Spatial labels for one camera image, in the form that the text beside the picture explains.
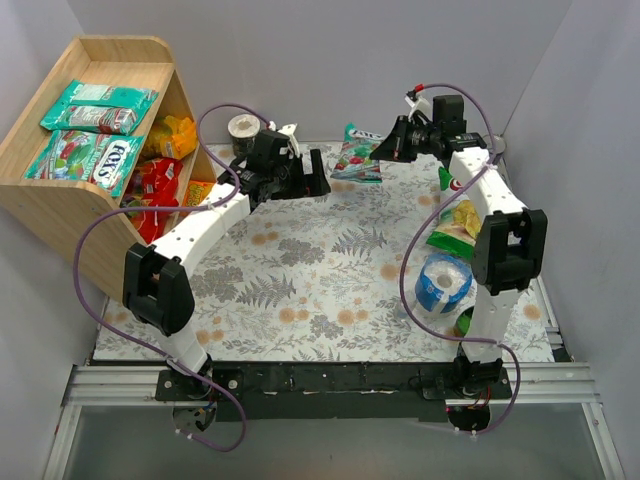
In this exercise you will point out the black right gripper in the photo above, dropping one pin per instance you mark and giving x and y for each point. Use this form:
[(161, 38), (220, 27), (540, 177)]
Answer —
[(403, 138)]

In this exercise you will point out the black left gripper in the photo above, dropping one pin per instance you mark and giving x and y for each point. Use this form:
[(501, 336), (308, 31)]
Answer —
[(304, 176)]

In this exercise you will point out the Fox's mint blossom candy bag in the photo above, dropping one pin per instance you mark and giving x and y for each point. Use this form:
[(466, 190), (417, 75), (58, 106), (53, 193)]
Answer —
[(354, 162)]

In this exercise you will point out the small orange candy bag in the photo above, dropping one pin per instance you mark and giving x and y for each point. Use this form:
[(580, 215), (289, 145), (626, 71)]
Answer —
[(196, 192)]

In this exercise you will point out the orange Lot 100 mango gummy bag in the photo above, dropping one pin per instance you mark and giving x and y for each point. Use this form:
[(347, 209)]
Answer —
[(171, 137)]

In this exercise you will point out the red Lot 100 fruit gummy bag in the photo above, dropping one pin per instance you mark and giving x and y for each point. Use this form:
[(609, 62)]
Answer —
[(155, 181)]

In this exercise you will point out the teal fox's bag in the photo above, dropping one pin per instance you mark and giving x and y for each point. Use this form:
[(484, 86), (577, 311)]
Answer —
[(100, 159), (99, 108)]

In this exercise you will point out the teal Fox's bag back side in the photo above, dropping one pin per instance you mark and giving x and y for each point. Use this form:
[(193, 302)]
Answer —
[(99, 108)]

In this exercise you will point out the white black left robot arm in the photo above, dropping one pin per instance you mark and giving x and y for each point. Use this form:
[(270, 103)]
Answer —
[(157, 289)]

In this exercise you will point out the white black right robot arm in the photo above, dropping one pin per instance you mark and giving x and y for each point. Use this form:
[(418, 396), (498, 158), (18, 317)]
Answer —
[(509, 249)]

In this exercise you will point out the wooden shelf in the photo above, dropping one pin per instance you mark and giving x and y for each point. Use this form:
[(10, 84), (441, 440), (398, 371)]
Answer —
[(59, 211)]

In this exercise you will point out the dark tape roll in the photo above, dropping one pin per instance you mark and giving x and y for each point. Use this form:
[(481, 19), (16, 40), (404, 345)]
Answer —
[(243, 130)]

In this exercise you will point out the floral patterned table mat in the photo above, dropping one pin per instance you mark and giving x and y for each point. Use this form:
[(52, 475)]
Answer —
[(323, 279)]

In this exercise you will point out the green white Chuba chips bag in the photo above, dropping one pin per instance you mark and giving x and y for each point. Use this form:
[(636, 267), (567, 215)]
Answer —
[(457, 229)]

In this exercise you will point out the tin can orange label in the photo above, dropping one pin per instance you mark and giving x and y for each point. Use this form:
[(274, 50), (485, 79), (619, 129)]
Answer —
[(499, 144)]

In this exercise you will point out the green glass bottle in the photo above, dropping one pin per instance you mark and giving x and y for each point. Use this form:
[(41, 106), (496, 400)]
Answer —
[(463, 322)]

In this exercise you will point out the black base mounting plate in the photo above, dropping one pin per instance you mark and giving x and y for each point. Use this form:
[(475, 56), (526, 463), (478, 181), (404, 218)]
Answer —
[(333, 390)]

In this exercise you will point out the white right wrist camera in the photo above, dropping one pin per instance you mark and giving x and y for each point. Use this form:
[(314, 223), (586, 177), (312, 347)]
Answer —
[(420, 108)]

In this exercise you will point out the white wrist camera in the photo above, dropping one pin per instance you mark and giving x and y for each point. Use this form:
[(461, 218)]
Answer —
[(289, 131), (420, 108)]

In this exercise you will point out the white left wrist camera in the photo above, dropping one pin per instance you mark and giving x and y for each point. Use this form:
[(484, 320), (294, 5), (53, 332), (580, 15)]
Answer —
[(289, 131)]

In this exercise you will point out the aluminium frame rail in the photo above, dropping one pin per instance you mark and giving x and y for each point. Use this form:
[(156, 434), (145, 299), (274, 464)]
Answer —
[(112, 427)]

